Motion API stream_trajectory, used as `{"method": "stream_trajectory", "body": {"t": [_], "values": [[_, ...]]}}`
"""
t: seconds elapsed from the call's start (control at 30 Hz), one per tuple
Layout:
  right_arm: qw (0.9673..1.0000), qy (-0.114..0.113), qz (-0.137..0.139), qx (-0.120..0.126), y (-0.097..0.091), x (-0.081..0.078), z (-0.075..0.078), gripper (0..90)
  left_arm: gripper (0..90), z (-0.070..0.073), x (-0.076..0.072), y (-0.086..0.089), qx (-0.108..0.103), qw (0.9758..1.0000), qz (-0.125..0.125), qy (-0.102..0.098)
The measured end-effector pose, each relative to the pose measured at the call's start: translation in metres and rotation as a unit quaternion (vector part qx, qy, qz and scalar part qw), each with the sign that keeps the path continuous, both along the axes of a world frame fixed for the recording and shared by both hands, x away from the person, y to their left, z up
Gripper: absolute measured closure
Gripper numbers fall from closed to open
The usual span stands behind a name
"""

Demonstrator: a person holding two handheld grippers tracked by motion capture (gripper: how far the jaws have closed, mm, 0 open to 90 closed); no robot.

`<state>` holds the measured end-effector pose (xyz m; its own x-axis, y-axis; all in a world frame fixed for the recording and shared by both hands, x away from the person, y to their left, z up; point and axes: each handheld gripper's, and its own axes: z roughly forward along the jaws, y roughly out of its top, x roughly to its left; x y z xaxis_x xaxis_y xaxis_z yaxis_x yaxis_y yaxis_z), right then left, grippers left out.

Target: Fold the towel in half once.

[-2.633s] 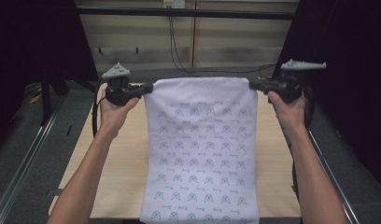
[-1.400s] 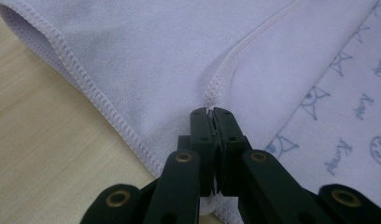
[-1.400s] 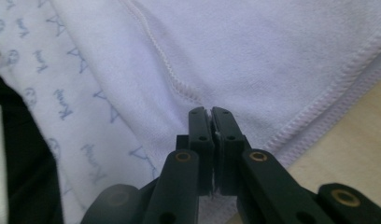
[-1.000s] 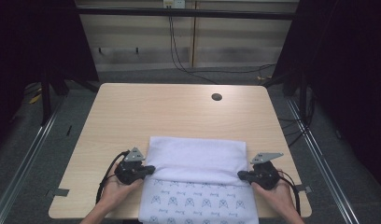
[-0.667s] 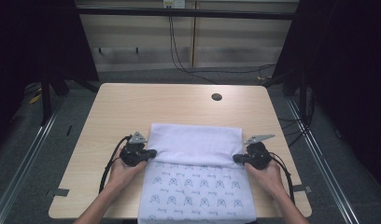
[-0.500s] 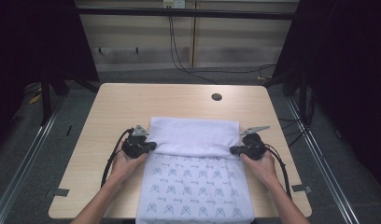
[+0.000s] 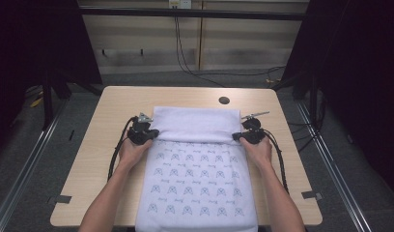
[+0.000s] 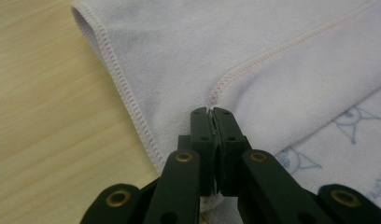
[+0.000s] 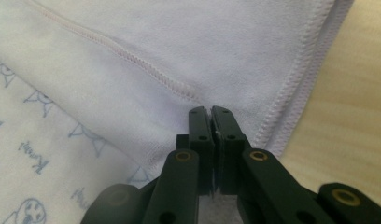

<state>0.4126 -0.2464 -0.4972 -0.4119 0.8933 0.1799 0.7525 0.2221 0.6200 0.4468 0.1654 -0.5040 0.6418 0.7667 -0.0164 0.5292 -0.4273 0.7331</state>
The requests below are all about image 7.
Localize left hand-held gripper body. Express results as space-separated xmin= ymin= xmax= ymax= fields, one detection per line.
xmin=127 ymin=112 xmax=155 ymax=146

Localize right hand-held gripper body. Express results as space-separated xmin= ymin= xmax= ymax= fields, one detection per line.
xmin=240 ymin=110 xmax=271 ymax=145

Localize white patterned towel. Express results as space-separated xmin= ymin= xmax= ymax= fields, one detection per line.
xmin=134 ymin=105 xmax=259 ymax=232

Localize person's right hand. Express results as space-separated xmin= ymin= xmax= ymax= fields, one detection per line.
xmin=239 ymin=136 xmax=274 ymax=172

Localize person's left hand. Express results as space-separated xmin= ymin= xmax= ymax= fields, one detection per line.
xmin=118 ymin=136 xmax=155 ymax=174

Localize black metal stand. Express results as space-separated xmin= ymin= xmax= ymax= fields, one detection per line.
xmin=308 ymin=75 xmax=319 ymax=130
xmin=41 ymin=72 xmax=55 ymax=131

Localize grey tape strip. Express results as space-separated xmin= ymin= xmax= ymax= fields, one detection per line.
xmin=46 ymin=194 xmax=72 ymax=205
xmin=300 ymin=189 xmax=324 ymax=201

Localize yellow floor object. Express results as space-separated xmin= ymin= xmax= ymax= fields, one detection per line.
xmin=29 ymin=96 xmax=44 ymax=109

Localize black horizontal metal bar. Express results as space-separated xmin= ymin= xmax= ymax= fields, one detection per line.
xmin=78 ymin=7 xmax=311 ymax=22

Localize black curtain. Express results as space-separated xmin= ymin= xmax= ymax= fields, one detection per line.
xmin=0 ymin=0 xmax=103 ymax=159
xmin=280 ymin=0 xmax=394 ymax=197

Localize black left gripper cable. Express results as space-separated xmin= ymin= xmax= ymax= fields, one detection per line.
xmin=106 ymin=115 xmax=139 ymax=183

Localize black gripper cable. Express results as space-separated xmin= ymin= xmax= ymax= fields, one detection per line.
xmin=106 ymin=115 xmax=139 ymax=183
xmin=262 ymin=128 xmax=290 ymax=195

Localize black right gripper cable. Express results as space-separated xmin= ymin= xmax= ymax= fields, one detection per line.
xmin=262 ymin=128 xmax=290 ymax=195

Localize black floor cables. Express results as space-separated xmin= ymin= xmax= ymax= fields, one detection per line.
xmin=287 ymin=93 xmax=328 ymax=153

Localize black hanging power cable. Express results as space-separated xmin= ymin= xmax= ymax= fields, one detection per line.
xmin=173 ymin=8 xmax=287 ymax=88

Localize metal floor rail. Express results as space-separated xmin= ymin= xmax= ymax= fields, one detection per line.
xmin=295 ymin=101 xmax=374 ymax=232
xmin=0 ymin=99 xmax=70 ymax=232

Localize white wall power outlet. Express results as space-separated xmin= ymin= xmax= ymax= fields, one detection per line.
xmin=168 ymin=0 xmax=193 ymax=10

